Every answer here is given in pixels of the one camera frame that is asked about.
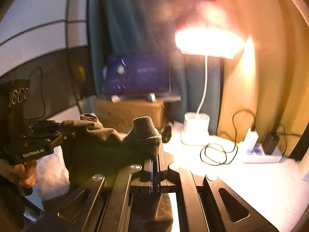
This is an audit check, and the dark olive sweatshirt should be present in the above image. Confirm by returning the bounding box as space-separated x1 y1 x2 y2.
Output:
61 116 173 231

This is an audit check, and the black charger plug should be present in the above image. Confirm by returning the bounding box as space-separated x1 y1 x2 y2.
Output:
262 131 280 155

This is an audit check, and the yellow curtain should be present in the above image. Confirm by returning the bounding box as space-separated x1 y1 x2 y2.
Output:
216 0 309 159

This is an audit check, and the person's left hand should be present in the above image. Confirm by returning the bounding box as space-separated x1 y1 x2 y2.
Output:
1 159 37 188

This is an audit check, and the teal curtain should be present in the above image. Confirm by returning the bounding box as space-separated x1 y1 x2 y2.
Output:
89 0 223 135

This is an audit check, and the black coiled charging cable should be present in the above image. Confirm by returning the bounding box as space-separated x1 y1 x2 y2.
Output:
199 108 257 167

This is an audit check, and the white charger plug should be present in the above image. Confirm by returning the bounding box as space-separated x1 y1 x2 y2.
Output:
243 128 259 154

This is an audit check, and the tablet screen on stand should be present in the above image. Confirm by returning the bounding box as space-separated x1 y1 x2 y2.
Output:
102 52 181 102

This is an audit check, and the small black coiled cable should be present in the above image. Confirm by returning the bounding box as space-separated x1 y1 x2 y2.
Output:
160 121 173 144

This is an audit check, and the white power strip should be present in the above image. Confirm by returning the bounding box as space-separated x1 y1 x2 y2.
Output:
239 142 282 163

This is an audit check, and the brown cardboard box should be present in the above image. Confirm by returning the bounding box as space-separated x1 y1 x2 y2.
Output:
95 98 165 133

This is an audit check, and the white desk lamp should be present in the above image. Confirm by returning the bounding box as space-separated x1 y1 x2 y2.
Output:
175 27 244 146

